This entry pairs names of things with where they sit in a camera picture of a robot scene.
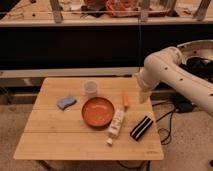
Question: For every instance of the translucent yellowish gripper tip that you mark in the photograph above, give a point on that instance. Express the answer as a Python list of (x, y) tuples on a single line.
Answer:
[(143, 96)]

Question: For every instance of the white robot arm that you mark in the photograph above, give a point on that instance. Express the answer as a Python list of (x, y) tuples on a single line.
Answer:
[(163, 66)]

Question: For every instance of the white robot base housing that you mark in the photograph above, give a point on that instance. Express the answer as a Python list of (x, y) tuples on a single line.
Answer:
[(198, 48)]

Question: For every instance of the white tube bottle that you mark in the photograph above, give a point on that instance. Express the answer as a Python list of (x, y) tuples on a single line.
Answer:
[(115, 126)]

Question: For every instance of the orange round bowl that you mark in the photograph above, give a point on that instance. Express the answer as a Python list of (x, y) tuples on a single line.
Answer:
[(97, 112)]

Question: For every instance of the clear plastic cup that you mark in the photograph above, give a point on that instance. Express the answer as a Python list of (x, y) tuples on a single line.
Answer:
[(90, 88)]

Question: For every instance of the wooden folding table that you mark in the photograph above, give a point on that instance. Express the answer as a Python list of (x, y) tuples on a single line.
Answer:
[(54, 134)]

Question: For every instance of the blue sponge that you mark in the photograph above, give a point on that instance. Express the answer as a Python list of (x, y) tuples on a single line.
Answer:
[(66, 102)]

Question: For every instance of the orange cluttered object on shelf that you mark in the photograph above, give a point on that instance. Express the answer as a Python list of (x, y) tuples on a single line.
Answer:
[(121, 8)]

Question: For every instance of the orange handled tool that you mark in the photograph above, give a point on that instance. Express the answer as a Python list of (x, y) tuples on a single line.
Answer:
[(125, 101)]

